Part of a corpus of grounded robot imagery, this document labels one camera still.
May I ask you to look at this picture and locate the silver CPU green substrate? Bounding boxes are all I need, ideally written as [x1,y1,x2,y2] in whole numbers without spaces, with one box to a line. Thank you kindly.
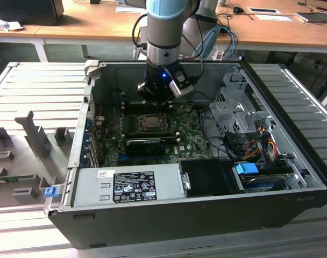
[145,118,161,129]

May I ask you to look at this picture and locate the metal socket cover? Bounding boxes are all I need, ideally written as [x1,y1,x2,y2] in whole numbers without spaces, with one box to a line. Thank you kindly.
[138,115,168,132]

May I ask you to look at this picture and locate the wire locking lever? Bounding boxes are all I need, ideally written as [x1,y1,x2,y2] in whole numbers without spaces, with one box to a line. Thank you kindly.
[138,128,171,134]

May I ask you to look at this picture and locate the CPU socket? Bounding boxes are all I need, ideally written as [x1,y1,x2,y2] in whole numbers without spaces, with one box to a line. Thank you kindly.
[135,114,172,134]

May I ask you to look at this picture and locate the green motherboard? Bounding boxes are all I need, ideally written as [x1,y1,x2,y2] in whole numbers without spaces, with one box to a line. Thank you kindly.
[97,103,215,167]

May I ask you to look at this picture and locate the RAM memory stick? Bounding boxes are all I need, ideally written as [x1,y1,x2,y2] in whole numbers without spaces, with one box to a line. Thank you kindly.
[125,138,165,156]

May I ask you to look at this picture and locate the silver metal drive cage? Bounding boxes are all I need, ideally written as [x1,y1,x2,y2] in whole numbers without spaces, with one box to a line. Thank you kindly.
[208,71,273,135]

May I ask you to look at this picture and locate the wooden desk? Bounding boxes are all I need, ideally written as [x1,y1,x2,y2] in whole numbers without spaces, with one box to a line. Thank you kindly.
[0,0,327,63]

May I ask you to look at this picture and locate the blue disk carrier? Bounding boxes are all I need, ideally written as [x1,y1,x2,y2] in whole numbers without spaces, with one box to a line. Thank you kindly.
[234,163,259,178]

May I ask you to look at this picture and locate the grey power supply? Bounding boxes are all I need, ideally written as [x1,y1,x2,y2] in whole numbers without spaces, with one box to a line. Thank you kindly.
[72,163,186,207]

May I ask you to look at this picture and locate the black PC case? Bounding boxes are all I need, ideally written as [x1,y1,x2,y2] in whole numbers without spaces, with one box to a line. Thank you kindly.
[44,60,327,249]

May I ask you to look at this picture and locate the grey parts rack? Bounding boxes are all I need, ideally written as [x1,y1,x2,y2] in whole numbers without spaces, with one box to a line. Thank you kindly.
[0,110,78,207]

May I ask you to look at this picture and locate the hard disk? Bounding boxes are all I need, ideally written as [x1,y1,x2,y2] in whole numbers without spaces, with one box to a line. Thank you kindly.
[240,173,292,193]

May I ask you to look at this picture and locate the blue plastic case latch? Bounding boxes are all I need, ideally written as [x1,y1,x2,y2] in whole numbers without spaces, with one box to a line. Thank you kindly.
[44,187,60,199]

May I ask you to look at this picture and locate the black box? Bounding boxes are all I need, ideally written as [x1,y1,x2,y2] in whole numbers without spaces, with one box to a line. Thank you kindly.
[0,0,65,25]

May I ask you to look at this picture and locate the crumpled white paper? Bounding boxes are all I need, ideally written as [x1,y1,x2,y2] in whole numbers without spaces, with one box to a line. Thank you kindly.
[0,15,25,32]

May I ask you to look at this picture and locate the green circuit board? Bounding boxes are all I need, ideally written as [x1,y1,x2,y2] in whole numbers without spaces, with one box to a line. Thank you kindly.
[0,175,35,182]

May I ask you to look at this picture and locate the grey notebook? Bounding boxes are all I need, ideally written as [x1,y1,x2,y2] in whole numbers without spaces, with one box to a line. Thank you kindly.
[295,12,327,24]

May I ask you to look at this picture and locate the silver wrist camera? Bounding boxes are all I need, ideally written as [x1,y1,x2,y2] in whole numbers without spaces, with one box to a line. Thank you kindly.
[168,68,196,98]

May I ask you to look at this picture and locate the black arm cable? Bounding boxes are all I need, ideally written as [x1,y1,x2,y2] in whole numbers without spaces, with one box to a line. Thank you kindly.
[179,13,206,84]
[132,13,150,53]

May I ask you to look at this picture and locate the blue cable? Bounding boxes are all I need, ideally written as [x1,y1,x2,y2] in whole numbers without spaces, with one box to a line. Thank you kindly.
[219,25,238,61]

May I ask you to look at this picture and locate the yellow orange power wires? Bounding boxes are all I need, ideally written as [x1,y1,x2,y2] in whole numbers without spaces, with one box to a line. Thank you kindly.
[243,128,279,162]

